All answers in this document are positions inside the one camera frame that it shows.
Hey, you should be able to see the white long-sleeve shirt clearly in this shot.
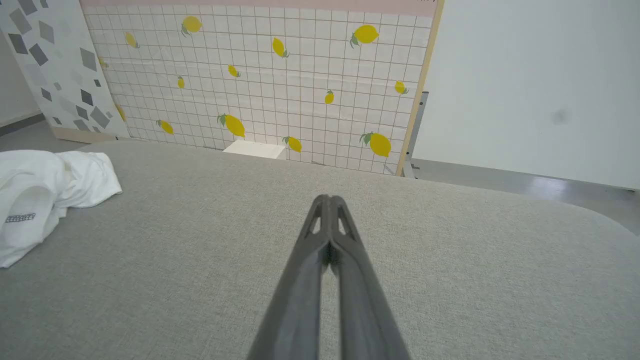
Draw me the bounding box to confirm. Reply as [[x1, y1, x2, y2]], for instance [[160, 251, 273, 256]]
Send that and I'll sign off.
[[0, 149, 123, 269]]

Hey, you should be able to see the white rectangular box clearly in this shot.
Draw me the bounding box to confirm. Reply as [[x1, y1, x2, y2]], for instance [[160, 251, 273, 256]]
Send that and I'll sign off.
[[222, 139, 287, 161]]

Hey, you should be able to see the lemon print tile panel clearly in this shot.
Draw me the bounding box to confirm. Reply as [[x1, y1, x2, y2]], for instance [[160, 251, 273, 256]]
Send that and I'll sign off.
[[80, 0, 445, 177]]

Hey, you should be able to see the grey metal panel bracket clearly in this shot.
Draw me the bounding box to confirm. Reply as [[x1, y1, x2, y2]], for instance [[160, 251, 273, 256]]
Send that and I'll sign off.
[[402, 91, 430, 179]]

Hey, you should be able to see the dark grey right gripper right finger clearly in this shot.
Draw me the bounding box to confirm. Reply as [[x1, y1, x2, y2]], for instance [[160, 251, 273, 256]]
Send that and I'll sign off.
[[329, 195, 411, 360]]

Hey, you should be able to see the grey terrazzo pattern panel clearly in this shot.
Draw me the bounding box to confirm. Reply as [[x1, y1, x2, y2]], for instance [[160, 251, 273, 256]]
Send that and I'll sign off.
[[0, 0, 132, 144]]

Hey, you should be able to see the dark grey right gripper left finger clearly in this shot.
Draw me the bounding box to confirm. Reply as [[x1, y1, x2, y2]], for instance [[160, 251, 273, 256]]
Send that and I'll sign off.
[[247, 195, 331, 360]]

